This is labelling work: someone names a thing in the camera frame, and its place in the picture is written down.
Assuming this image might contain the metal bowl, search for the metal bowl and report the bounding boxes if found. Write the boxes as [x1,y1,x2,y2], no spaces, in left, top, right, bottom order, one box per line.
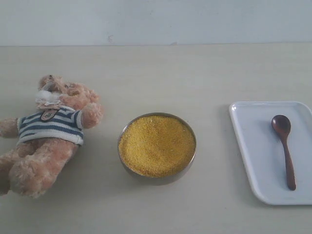
[117,112,197,187]

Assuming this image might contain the white rectangular plastic tray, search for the white rectangular plastic tray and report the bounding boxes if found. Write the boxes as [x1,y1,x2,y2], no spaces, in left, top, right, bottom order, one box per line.
[229,101,312,205]

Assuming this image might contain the brown wooden spoon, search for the brown wooden spoon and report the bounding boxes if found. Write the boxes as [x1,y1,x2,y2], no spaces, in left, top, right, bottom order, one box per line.
[271,115,296,191]

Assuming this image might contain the tan teddy bear striped shirt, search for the tan teddy bear striped shirt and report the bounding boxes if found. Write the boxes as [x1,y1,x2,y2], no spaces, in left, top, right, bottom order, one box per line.
[0,75,103,198]

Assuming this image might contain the yellow millet grains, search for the yellow millet grains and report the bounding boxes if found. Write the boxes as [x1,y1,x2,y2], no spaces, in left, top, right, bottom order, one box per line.
[118,114,196,177]

